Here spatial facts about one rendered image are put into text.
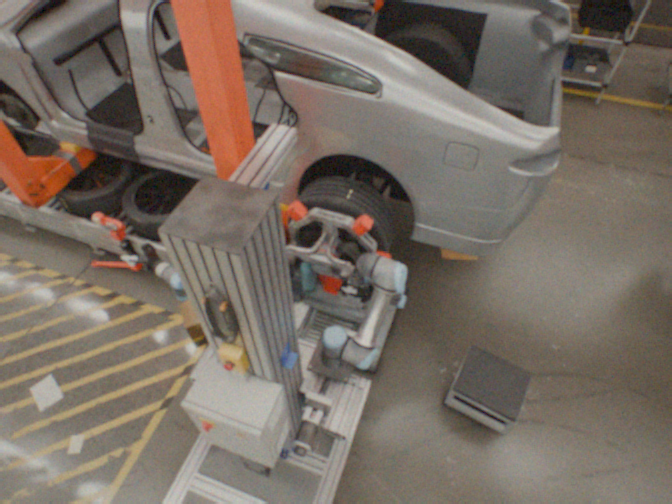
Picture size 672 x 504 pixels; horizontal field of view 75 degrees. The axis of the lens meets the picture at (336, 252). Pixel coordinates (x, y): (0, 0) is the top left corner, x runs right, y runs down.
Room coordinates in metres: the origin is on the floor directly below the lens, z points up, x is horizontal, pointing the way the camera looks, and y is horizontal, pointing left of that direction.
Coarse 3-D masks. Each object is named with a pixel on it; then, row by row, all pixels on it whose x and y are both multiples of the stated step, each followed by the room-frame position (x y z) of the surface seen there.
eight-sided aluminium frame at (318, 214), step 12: (312, 216) 1.75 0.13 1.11; (324, 216) 1.74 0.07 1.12; (336, 216) 1.74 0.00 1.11; (348, 216) 1.74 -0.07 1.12; (348, 228) 1.67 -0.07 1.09; (360, 240) 1.65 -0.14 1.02; (372, 240) 1.67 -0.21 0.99; (372, 252) 1.62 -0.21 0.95; (336, 276) 1.70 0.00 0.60; (360, 276) 1.64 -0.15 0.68
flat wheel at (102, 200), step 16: (96, 160) 3.07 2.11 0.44; (112, 160) 3.02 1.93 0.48; (128, 160) 2.99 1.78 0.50; (80, 176) 2.80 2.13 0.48; (96, 176) 3.04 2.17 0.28; (112, 176) 2.81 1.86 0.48; (128, 176) 2.79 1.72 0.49; (64, 192) 2.59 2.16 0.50; (80, 192) 2.59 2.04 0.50; (96, 192) 2.59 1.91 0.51; (112, 192) 2.62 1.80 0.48; (64, 208) 2.59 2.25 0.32; (80, 208) 2.51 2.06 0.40; (96, 208) 2.53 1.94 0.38; (112, 208) 2.58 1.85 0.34
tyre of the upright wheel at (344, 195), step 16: (336, 176) 2.02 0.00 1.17; (304, 192) 1.99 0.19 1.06; (320, 192) 1.89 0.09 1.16; (336, 192) 1.87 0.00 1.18; (352, 192) 1.88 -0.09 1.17; (368, 192) 1.91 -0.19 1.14; (336, 208) 1.79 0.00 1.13; (352, 208) 1.76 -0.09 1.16; (368, 208) 1.79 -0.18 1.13; (384, 208) 1.86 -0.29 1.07; (288, 224) 1.90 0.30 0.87; (384, 224) 1.76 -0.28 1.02; (384, 240) 1.69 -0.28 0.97
